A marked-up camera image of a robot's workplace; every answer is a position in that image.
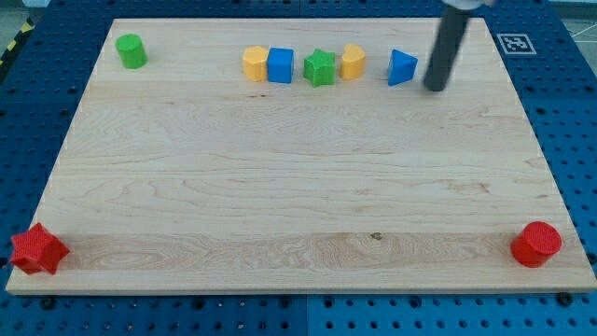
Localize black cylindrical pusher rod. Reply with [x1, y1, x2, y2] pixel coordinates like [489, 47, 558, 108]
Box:
[423, 5, 471, 91]

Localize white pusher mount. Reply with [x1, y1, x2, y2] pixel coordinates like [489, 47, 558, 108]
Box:
[441, 0, 495, 9]

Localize blue triangle block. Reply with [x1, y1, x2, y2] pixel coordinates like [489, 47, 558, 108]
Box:
[387, 49, 418, 86]

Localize yellow heart block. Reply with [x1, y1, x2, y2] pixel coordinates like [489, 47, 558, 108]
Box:
[340, 44, 367, 80]

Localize white fiducial marker tag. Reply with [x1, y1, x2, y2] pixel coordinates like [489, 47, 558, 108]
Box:
[497, 33, 536, 55]

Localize green star block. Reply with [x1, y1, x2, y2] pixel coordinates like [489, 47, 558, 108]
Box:
[303, 49, 336, 87]

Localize blue cube block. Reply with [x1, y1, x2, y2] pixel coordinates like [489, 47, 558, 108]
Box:
[267, 48, 294, 84]

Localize yellow hexagon block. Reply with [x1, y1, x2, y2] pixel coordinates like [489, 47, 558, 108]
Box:
[242, 46, 269, 82]

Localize red cylinder block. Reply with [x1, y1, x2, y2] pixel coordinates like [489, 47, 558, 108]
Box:
[510, 221, 563, 268]

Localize wooden board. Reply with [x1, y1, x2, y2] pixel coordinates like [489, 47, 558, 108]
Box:
[7, 18, 596, 296]

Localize green cylinder block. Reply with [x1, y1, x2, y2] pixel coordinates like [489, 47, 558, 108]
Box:
[116, 34, 147, 69]

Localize red star block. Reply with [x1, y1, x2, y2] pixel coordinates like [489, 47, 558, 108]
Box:
[9, 222, 70, 274]

